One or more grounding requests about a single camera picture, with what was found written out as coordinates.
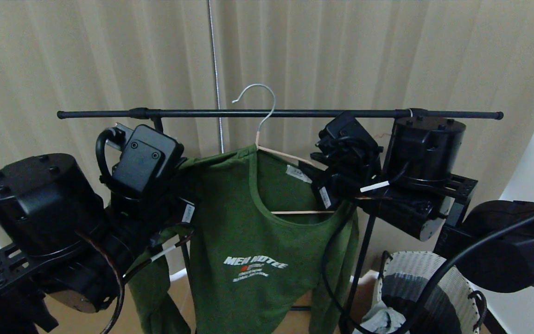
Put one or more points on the pale grey shorts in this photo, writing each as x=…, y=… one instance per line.
x=383, y=322

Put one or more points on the green printed shirt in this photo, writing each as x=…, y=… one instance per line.
x=248, y=222

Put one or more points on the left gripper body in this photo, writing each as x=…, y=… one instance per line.
x=146, y=218

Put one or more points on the beige curtain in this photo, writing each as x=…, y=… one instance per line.
x=109, y=55

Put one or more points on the pink clothes hanger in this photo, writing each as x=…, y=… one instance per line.
x=295, y=212

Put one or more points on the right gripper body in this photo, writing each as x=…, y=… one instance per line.
x=341, y=190

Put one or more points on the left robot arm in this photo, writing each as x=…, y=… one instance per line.
x=30, y=204

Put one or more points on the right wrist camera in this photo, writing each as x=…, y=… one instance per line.
x=346, y=139

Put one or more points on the white laundry basket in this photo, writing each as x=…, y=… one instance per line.
x=434, y=269

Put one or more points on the black clothes rack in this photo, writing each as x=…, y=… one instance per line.
x=295, y=112

